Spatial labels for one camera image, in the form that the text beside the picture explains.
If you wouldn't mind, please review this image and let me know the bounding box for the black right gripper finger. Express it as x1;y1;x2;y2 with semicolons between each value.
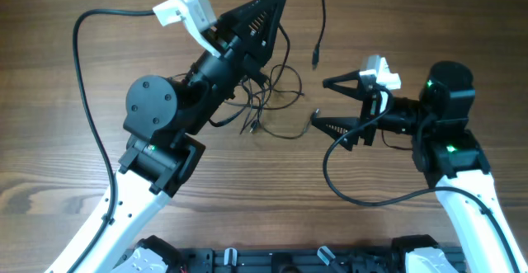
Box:
311;116;361;151
323;70;365;101

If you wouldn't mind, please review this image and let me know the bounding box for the black thick usb cable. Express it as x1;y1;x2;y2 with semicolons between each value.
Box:
270;0;327;71

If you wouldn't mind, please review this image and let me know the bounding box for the black cable bundle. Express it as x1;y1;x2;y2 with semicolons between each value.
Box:
168;23;321;140

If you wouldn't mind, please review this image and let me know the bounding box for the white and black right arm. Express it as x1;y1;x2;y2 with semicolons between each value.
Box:
312;55;527;272

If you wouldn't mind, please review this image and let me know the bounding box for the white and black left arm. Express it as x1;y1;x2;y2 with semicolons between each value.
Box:
49;0;286;272

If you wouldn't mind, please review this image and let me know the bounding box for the black right camera cable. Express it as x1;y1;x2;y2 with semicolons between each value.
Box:
322;85;523;273

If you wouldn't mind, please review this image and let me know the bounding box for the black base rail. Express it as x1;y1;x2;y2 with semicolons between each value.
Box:
174;247;405;273

